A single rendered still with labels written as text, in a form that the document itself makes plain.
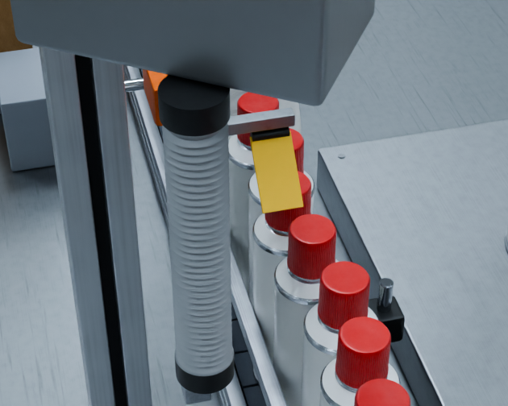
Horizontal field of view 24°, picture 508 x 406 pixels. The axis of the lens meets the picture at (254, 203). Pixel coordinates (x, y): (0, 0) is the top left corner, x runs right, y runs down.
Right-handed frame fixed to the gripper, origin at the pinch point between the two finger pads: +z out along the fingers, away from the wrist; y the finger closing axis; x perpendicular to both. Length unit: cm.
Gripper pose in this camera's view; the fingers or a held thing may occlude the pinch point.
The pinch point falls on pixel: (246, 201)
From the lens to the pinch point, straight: 104.7
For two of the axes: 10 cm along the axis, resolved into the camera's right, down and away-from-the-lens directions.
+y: 9.7, -1.6, 1.9
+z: 0.8, 9.3, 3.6
